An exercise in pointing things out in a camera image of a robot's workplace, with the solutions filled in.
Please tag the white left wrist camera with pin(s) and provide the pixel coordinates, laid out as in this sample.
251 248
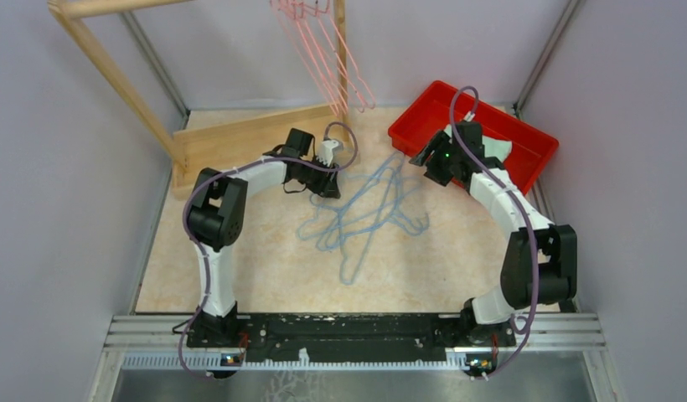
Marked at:
327 151

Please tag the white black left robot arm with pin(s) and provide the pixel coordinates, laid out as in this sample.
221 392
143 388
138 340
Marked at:
214 217

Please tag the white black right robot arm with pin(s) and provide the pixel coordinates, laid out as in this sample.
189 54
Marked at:
540 261

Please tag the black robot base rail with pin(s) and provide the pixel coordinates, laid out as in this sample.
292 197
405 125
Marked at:
346 338

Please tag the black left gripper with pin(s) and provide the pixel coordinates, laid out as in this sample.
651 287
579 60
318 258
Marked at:
327 186

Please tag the wooden hanger rack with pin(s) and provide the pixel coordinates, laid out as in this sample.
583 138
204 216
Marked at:
190 150

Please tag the light green folded cloth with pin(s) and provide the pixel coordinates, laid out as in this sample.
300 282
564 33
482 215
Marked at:
496 148

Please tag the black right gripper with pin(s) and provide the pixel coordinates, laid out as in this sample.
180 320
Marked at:
441 142

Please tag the red plastic bin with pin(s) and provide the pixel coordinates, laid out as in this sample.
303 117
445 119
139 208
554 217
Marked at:
428 113

